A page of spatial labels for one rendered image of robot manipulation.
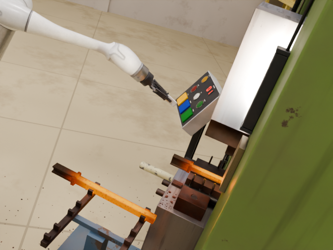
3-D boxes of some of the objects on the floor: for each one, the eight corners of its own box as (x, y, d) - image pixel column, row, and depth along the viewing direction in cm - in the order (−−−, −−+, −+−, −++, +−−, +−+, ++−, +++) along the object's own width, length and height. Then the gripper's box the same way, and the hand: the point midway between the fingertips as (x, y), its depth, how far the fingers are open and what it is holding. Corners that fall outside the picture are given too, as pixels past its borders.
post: (155, 229, 242) (205, 100, 191) (157, 226, 246) (207, 98, 194) (160, 232, 241) (212, 103, 190) (162, 228, 245) (213, 101, 194)
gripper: (138, 76, 177) (169, 103, 187) (138, 86, 166) (171, 114, 176) (148, 66, 175) (178, 94, 185) (149, 76, 164) (181, 105, 174)
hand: (170, 100), depth 179 cm, fingers closed
